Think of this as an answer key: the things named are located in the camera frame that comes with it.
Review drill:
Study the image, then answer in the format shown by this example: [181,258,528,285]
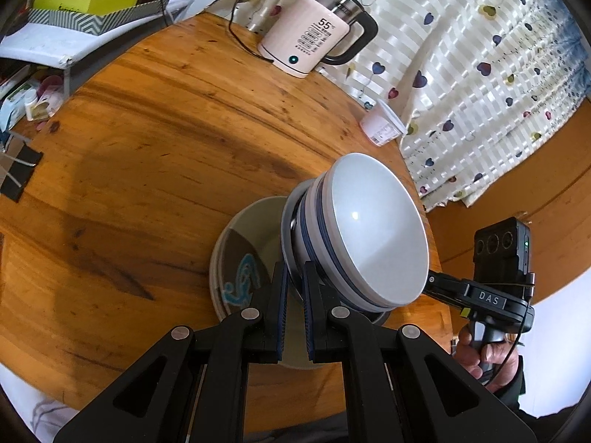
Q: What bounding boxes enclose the black kettle power cord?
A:
[228,0,278,64]

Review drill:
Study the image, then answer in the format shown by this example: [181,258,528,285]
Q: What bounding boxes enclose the white bowl with blue band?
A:
[318,152,431,313]
[295,178,402,315]

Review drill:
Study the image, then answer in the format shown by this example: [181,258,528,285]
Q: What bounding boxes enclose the white plastic tub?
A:
[360,102,407,147]

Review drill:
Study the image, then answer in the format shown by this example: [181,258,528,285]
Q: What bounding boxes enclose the person's right forearm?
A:
[489,355,529,409]

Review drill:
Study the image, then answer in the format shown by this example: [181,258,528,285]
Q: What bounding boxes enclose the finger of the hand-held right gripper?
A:
[425,271,472,308]

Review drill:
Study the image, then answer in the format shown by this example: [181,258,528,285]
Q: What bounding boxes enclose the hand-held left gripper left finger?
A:
[53,262,289,443]

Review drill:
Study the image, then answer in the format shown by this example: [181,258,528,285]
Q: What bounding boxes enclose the person's right hand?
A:
[450,332,520,388]

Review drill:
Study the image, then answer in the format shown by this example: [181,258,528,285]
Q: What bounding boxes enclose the grey zigzag pattern box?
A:
[28,0,170,36]

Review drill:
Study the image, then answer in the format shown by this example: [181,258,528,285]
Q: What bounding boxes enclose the person's dark trousers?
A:
[240,413,352,443]

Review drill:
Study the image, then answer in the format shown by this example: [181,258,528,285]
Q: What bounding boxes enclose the heart print curtain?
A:
[231,0,591,213]

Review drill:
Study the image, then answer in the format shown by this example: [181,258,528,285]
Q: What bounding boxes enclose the white shelf board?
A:
[0,23,109,85]

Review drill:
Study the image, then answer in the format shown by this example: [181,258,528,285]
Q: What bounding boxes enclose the teal and white packet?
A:
[0,78,40,131]

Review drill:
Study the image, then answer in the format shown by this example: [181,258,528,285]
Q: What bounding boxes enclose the white bedding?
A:
[0,364,84,443]

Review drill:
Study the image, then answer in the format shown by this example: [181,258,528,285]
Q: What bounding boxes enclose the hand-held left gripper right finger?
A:
[302,262,539,443]

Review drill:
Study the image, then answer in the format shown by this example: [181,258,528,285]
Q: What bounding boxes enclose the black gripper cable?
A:
[480,286,533,386]

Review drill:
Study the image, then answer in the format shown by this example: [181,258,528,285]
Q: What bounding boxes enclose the cream electric kettle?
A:
[257,0,379,79]

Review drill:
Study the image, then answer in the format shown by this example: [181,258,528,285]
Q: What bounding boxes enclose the green plate with blue motif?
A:
[209,221,301,366]
[212,212,324,370]
[217,196,393,370]

